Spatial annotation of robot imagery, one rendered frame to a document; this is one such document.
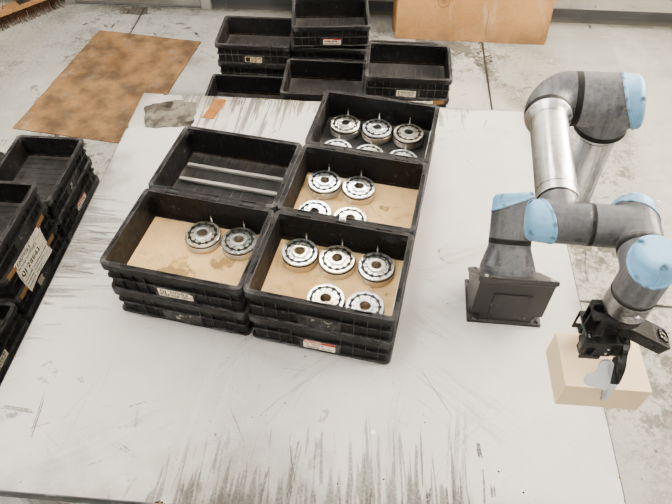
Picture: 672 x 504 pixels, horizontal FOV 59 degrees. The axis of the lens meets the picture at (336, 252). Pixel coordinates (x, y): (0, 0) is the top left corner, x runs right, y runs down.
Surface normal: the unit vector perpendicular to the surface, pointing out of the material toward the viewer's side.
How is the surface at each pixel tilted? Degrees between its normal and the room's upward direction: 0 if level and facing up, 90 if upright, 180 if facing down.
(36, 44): 0
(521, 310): 90
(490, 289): 90
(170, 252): 0
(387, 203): 0
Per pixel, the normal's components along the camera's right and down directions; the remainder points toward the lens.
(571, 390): -0.08, 0.76
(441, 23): -0.07, 0.52
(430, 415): 0.00, -0.65
